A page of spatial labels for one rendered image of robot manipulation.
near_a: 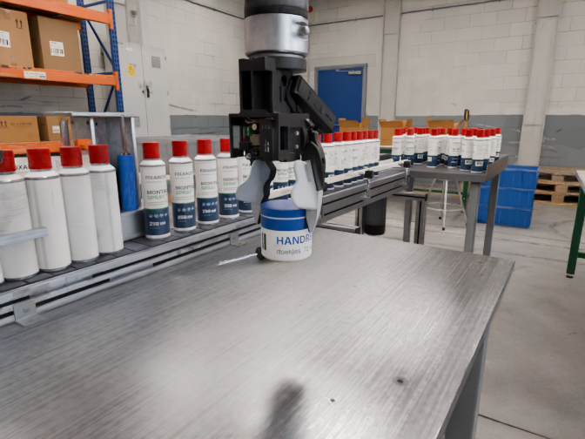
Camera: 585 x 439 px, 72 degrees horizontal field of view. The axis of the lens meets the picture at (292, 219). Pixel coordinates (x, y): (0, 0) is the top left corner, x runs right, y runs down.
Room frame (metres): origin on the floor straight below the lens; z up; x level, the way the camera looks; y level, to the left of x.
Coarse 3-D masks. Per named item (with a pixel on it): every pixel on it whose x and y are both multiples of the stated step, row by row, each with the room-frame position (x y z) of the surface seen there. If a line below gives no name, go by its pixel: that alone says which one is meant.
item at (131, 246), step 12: (240, 216) 1.05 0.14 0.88; (252, 216) 1.05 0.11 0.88; (204, 228) 0.93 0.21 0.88; (132, 240) 0.83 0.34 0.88; (144, 240) 0.83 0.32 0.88; (156, 240) 0.83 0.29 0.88; (168, 240) 0.83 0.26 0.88; (120, 252) 0.75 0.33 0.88; (132, 252) 0.75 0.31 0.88; (72, 264) 0.68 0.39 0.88; (84, 264) 0.68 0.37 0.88; (96, 264) 0.69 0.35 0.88; (36, 276) 0.62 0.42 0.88; (48, 276) 0.62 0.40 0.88; (0, 288) 0.58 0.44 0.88; (12, 288) 0.58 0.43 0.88
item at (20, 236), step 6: (36, 228) 0.62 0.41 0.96; (42, 228) 0.62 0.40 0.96; (6, 234) 0.59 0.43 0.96; (12, 234) 0.59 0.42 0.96; (18, 234) 0.60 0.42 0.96; (24, 234) 0.60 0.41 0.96; (30, 234) 0.61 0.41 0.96; (36, 234) 0.62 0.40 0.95; (42, 234) 0.62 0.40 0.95; (0, 240) 0.57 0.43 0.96; (6, 240) 0.58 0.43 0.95; (12, 240) 0.59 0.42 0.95; (18, 240) 0.59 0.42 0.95; (0, 246) 0.57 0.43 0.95
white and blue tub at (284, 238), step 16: (272, 208) 0.51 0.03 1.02; (288, 208) 0.51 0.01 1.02; (272, 224) 0.50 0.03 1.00; (288, 224) 0.50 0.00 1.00; (304, 224) 0.51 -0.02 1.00; (272, 240) 0.51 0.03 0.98; (288, 240) 0.50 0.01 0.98; (304, 240) 0.51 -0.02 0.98; (272, 256) 0.51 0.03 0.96; (288, 256) 0.50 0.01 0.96; (304, 256) 0.51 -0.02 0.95
